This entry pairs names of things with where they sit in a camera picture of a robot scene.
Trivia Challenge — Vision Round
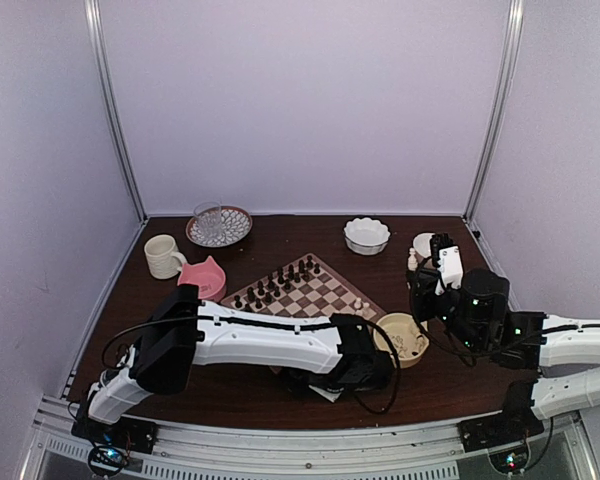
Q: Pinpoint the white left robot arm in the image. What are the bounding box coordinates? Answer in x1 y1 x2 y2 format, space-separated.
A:
75 285 400 444

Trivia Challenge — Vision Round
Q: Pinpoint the plain white round bowl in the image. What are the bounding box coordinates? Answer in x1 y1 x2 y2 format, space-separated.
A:
412 232 433 261

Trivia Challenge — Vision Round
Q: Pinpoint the white ribbed mug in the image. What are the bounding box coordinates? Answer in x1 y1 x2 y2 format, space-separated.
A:
144 234 187 280

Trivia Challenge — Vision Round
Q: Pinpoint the cream cat ear bowl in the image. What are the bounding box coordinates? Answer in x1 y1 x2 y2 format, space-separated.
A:
376 313 429 369

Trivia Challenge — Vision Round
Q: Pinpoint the aluminium frame post right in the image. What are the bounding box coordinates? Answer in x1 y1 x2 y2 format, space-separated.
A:
463 0 525 224

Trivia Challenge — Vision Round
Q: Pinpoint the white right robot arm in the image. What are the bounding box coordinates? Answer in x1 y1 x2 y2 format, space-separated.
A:
407 233 600 442

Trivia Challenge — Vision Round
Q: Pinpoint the clear drinking glass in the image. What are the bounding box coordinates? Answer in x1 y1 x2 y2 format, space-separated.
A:
194 201 223 242

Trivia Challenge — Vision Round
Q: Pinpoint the white scalloped bowl black rim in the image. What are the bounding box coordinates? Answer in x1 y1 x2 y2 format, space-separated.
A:
343 217 391 256

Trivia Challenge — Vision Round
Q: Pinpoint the patterned ceramic plate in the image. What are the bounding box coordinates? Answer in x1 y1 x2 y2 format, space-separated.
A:
185 202 253 248

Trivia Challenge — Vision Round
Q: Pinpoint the aluminium frame post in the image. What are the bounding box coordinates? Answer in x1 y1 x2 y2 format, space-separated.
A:
463 0 525 224
84 0 148 223

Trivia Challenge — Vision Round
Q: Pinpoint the wooden chess board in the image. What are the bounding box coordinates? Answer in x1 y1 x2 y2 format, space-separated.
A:
220 253 385 322

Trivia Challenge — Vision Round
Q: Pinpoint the pink cat ear bowl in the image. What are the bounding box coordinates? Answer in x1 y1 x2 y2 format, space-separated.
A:
177 256 227 302

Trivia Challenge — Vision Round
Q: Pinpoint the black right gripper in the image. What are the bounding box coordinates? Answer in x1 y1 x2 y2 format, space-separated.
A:
408 269 484 354

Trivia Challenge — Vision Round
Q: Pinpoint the aluminium front rail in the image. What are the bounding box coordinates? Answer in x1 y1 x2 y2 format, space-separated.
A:
15 396 600 479

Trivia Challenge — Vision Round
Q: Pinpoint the aluminium frame post left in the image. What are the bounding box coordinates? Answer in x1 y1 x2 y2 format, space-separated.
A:
84 0 148 223

